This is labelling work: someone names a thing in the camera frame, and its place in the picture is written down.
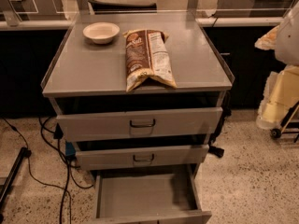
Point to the wheeled cart base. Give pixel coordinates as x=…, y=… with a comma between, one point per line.
x=289, y=124

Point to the brown chip bag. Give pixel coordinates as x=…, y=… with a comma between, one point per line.
x=147, y=57

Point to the bottom grey drawer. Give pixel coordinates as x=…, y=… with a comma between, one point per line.
x=147, y=195

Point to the black power plug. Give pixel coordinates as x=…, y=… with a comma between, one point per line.
x=217, y=151

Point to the black metal floor stand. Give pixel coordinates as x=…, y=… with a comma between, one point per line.
x=6, y=183

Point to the top grey drawer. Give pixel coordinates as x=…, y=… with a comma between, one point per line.
x=137, y=124

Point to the grey drawer cabinet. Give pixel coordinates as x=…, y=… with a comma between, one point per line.
x=88, y=78

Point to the grey drawer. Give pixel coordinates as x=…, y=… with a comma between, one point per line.
x=140, y=157
x=137, y=124
x=147, y=195

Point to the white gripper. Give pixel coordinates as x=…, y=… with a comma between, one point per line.
x=288, y=42

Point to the white bowl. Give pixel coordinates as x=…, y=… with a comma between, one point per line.
x=101, y=32

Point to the middle grey drawer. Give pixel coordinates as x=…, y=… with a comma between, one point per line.
x=140, y=157

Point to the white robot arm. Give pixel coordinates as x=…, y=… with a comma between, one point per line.
x=284, y=39

